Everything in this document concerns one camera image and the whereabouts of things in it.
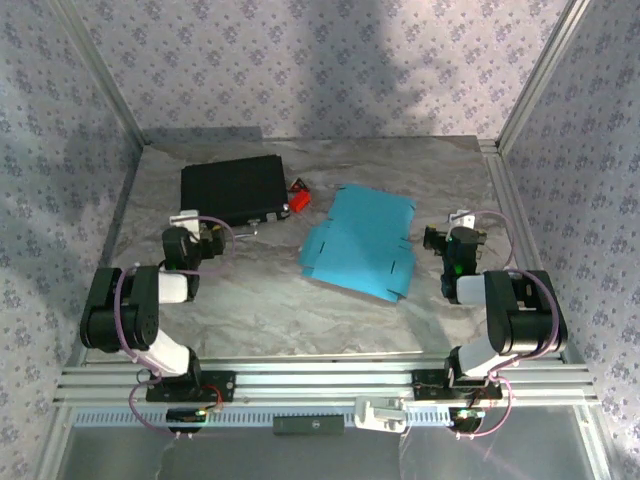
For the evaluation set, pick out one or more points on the blue paper box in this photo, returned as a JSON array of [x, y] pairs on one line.
[[360, 235]]

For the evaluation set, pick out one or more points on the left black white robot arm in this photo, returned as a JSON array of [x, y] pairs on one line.
[[135, 320]]

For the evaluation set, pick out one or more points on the red block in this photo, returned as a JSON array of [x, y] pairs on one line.
[[301, 202]]

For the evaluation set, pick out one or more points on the red black triangle piece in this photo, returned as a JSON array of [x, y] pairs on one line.
[[299, 186]]

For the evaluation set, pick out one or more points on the black rectangular bar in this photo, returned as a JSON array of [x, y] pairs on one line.
[[308, 426]]

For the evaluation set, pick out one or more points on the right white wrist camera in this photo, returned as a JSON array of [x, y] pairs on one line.
[[462, 218]]

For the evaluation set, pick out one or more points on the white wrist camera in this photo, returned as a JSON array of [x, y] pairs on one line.
[[462, 218], [182, 217]]

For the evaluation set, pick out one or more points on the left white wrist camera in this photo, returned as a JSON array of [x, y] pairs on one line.
[[182, 217]]

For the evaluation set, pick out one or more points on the wide aluminium side rail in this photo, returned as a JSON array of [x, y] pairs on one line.
[[510, 210]]

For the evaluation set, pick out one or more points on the thin aluminium side rail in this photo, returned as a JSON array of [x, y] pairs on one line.
[[115, 220]]

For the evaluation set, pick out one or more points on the aluminium frame post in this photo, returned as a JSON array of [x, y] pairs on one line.
[[540, 75], [102, 75]]

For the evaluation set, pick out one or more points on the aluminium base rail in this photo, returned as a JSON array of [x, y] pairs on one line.
[[325, 385]]

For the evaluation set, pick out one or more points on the white plastic bracket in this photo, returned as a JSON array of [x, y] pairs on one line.
[[380, 415]]

